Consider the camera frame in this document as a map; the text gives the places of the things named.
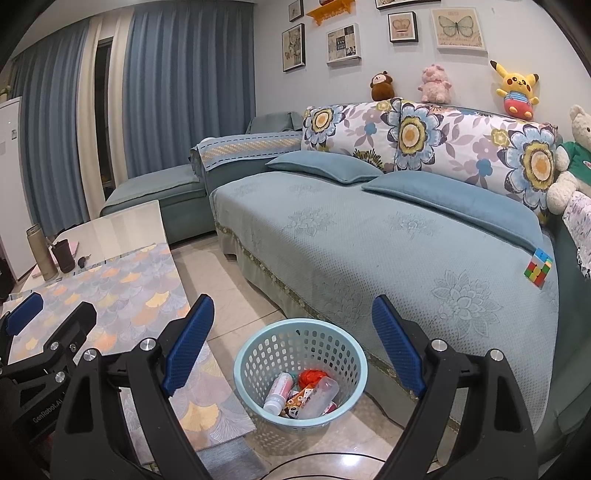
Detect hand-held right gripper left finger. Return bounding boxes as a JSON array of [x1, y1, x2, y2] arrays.
[[54, 293, 215, 480]]

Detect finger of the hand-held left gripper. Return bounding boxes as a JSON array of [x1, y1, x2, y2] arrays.
[[0, 292, 44, 356], [0, 301, 98, 384]]

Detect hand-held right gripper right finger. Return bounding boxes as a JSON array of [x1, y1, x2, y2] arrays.
[[372, 294, 539, 480]]

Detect light blue plastic basket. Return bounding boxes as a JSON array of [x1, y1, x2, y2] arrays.
[[233, 318, 369, 432]]

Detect clear plastic bottle blue cap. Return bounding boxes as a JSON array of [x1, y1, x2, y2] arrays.
[[298, 376, 340, 420]]

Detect pink label plastic bottle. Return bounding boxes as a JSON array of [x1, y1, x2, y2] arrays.
[[263, 371, 294, 415]]

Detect olive thermos bottle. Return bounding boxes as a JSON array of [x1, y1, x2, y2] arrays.
[[26, 224, 57, 281]]

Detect dark brown cup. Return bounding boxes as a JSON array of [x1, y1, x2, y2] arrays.
[[53, 239, 77, 274]]

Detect teal textured sofa cover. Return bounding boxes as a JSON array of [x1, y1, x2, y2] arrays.
[[210, 173, 559, 430]]

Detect white appliance cabinet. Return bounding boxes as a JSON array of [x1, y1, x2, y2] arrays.
[[0, 96, 35, 282]]

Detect teal sofa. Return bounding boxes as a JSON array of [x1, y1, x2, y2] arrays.
[[100, 106, 591, 467]]

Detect teal pillow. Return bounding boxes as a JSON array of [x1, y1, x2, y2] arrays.
[[265, 151, 385, 185], [361, 172, 546, 252]]

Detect blue curtain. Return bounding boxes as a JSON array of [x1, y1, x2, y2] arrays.
[[122, 0, 257, 185], [9, 18, 93, 236]]

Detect cream curtain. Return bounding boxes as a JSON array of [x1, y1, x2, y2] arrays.
[[76, 14, 134, 217]]

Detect floral sofa cushion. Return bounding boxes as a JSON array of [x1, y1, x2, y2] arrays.
[[385, 99, 513, 190], [301, 104, 402, 169], [501, 122, 561, 222]]

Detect floral lace cloth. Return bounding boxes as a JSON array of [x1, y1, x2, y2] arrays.
[[561, 191, 591, 280]]

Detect white bear plush green shirt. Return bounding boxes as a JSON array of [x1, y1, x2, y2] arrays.
[[547, 104, 591, 215]]

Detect brown monkey plush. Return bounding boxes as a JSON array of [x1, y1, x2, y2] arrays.
[[369, 71, 395, 102]]

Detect pink pig plush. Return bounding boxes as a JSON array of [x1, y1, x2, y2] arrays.
[[418, 64, 452, 104]]

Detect yellow mouse plush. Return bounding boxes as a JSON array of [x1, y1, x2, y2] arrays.
[[489, 59, 540, 121]]

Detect white framed collage picture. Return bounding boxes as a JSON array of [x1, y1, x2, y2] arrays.
[[326, 24, 362, 64]]

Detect black framed crown picture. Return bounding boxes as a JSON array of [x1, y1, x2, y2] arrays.
[[387, 11, 419, 44]]

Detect white framed butterfly picture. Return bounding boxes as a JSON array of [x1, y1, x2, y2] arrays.
[[431, 7, 489, 50]]

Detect black floor cable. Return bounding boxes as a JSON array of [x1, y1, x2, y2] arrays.
[[143, 450, 444, 480]]

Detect orange wall shelf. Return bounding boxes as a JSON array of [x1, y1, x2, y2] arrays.
[[306, 0, 357, 26]]

